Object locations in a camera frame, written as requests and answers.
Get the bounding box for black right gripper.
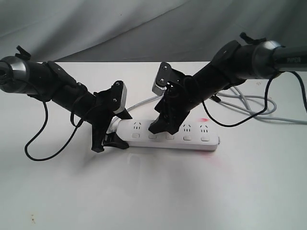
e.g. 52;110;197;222
148;62;191;134

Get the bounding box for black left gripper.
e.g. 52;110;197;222
83;84;132;152

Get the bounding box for white five-outlet power strip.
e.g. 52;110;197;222
116;119;220;151

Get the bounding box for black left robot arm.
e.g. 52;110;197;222
0;46;132;153

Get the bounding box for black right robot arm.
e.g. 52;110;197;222
148;33;307;135

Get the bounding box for grey backdrop cloth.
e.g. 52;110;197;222
0;0;307;62

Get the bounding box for grey power cord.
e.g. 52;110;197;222
106;85;307;135

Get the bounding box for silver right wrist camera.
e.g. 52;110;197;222
152;81;167;96

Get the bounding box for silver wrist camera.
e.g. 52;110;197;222
112;81;127;114
152;81;167;96

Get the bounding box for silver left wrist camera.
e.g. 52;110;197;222
112;81;127;114

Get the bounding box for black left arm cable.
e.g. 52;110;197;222
24;91;96;161

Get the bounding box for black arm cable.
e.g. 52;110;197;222
201;69;307;127
24;91;96;161

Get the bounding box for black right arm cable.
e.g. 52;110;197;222
201;69;307;127

